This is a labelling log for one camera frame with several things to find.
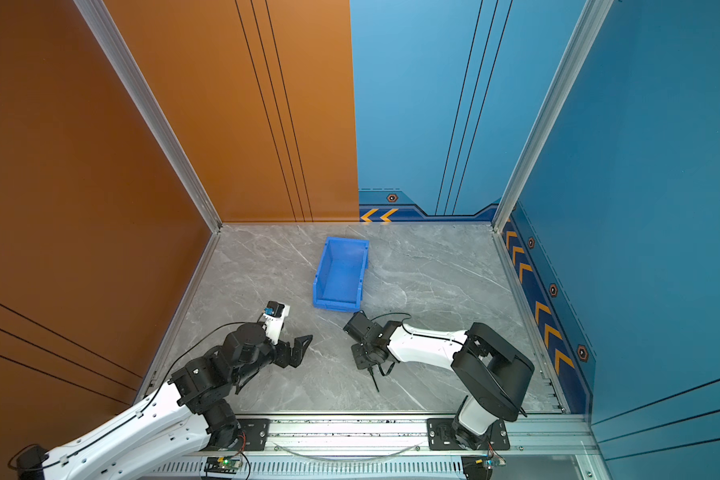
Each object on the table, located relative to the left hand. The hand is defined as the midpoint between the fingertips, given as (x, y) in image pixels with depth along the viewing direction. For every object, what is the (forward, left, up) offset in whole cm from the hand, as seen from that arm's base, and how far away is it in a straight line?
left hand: (299, 330), depth 76 cm
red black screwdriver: (-5, -19, -13) cm, 23 cm away
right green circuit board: (-27, -45, -16) cm, 55 cm away
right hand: (-2, -15, -15) cm, 21 cm away
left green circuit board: (-27, +16, -16) cm, 35 cm away
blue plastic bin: (+27, -7, -17) cm, 32 cm away
